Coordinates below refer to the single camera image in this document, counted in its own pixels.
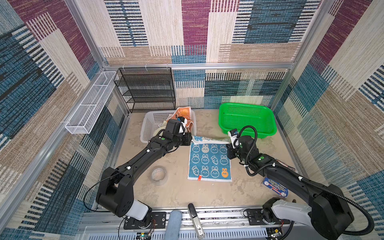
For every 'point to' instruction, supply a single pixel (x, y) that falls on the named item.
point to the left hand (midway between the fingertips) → (192, 135)
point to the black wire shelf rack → (146, 88)
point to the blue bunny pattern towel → (209, 159)
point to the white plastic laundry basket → (150, 120)
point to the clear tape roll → (159, 175)
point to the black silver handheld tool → (197, 226)
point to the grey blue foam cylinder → (173, 225)
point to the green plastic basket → (237, 116)
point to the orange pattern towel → (186, 112)
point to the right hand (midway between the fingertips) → (228, 146)
